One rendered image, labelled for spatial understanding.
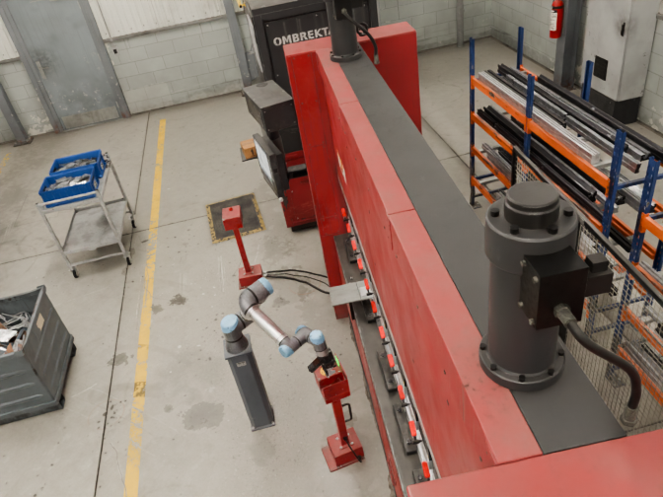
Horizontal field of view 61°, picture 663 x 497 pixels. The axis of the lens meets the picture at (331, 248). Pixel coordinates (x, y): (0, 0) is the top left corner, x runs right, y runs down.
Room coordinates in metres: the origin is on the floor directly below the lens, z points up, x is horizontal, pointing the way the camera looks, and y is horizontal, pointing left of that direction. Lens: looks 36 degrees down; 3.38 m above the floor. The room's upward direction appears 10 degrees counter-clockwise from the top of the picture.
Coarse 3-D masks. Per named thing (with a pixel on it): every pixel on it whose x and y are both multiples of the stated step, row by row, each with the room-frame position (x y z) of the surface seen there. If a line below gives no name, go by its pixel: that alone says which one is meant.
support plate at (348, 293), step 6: (354, 282) 2.89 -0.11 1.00; (360, 282) 2.88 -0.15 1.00; (330, 288) 2.87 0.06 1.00; (336, 288) 2.86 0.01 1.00; (342, 288) 2.85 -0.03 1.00; (348, 288) 2.84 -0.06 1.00; (354, 288) 2.83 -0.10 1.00; (330, 294) 2.82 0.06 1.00; (336, 294) 2.80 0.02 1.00; (342, 294) 2.79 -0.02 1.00; (348, 294) 2.78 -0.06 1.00; (354, 294) 2.77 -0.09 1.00; (336, 300) 2.75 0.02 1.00; (342, 300) 2.74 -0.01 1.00; (348, 300) 2.73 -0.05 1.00; (354, 300) 2.72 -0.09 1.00; (360, 300) 2.71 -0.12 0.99
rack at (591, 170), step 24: (528, 72) 4.90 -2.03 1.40; (528, 96) 3.97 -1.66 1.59; (480, 120) 4.82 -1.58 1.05; (528, 120) 3.94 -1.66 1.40; (504, 144) 4.32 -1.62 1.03; (528, 144) 3.94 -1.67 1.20; (552, 144) 3.59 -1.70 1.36; (624, 144) 2.88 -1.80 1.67; (600, 168) 3.14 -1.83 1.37; (480, 192) 5.06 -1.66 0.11; (600, 312) 2.90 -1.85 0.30
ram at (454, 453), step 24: (336, 120) 3.12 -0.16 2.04; (336, 144) 3.36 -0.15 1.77; (336, 168) 3.64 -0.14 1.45; (360, 192) 2.46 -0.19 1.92; (360, 216) 2.60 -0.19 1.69; (360, 240) 2.77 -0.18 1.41; (384, 240) 1.88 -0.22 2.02; (384, 264) 1.96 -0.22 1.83; (384, 288) 2.04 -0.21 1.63; (408, 312) 1.51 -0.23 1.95; (408, 336) 1.55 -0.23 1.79; (408, 360) 1.60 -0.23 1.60; (432, 360) 1.21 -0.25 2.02; (432, 384) 1.23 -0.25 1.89; (432, 408) 1.25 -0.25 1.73; (456, 408) 0.98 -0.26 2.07; (432, 432) 1.27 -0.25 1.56; (456, 432) 0.98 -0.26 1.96; (456, 456) 0.99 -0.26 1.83
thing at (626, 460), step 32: (576, 448) 0.66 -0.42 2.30; (608, 448) 0.65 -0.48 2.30; (640, 448) 0.63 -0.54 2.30; (448, 480) 0.64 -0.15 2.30; (480, 480) 0.63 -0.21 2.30; (512, 480) 0.61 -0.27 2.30; (544, 480) 0.60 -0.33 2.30; (576, 480) 0.59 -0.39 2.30; (608, 480) 0.58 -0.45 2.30; (640, 480) 0.57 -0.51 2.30
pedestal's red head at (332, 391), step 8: (320, 368) 2.41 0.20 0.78; (336, 368) 2.38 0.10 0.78; (320, 376) 2.34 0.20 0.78; (336, 376) 2.34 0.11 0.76; (320, 384) 2.31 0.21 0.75; (328, 384) 2.32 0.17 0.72; (336, 384) 2.24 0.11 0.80; (344, 384) 2.25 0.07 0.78; (328, 392) 2.23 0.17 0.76; (336, 392) 2.24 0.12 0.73; (344, 392) 2.25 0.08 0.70; (328, 400) 2.22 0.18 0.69
